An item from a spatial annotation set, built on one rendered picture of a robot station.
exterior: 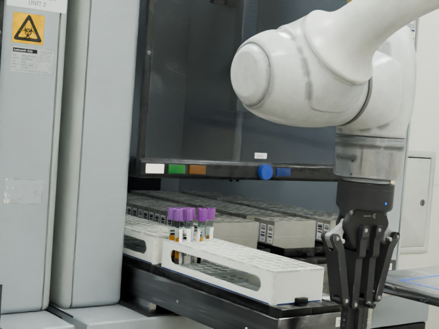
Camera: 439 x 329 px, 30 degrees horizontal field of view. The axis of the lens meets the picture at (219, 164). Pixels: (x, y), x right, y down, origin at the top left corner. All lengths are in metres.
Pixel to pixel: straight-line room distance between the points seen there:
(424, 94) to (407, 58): 2.60
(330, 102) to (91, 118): 0.56
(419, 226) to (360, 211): 2.63
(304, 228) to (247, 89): 0.79
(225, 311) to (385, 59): 0.45
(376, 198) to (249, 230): 0.55
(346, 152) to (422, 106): 2.60
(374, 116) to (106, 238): 0.58
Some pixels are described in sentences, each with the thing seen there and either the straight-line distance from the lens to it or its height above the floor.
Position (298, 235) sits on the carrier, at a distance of 1.67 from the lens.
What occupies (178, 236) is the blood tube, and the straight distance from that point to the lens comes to 1.37.
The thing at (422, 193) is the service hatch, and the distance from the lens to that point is 3.70.
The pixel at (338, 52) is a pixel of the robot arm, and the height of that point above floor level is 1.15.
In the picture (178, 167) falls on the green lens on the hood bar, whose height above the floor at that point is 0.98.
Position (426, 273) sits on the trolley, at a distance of 1.55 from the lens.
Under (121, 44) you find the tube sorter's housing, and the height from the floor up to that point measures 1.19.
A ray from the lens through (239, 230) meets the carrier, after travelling 1.56.
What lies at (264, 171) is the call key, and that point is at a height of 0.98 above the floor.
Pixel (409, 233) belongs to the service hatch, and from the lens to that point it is 3.67.
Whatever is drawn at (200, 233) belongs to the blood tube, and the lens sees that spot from 1.38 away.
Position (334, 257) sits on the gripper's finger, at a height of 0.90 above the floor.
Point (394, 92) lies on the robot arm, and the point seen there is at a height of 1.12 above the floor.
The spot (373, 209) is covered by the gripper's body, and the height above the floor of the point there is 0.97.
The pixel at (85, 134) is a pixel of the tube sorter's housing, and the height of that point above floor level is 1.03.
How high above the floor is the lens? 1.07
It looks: 3 degrees down
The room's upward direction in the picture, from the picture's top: 4 degrees clockwise
